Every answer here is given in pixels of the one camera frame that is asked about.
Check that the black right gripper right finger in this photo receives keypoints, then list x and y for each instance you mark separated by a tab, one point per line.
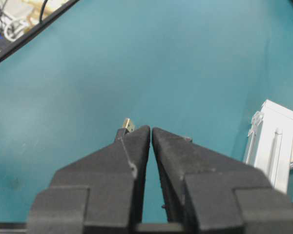
216	194

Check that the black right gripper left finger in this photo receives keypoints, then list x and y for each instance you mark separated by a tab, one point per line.
101	193

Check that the silver aluminium extrusion frame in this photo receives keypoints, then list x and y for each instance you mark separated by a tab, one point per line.
270	143

